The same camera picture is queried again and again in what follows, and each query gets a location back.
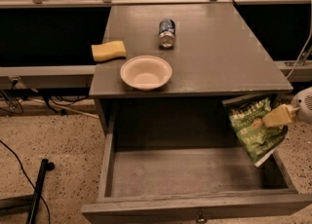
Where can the metal drawer knob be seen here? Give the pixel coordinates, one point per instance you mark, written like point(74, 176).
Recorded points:
point(201, 219)

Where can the grey metal shelf beam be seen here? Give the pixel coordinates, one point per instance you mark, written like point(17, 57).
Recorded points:
point(48, 77)

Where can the grey wooden cabinet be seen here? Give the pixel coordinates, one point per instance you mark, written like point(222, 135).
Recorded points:
point(215, 57)

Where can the white paper bowl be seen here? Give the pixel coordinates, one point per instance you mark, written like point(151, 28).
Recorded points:
point(146, 73)

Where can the open grey wooden drawer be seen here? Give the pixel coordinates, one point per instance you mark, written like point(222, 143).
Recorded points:
point(168, 161)

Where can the yellow sponge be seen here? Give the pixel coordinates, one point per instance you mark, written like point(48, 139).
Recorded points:
point(107, 51)

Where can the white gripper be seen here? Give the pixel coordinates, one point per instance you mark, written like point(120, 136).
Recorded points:
point(304, 105)

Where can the blue soda can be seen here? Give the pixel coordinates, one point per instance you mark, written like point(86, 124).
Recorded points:
point(167, 33)

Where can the green jalapeno chip bag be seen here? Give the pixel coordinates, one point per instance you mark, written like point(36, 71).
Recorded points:
point(245, 115)

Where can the black stand leg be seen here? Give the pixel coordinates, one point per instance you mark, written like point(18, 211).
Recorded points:
point(28, 203)

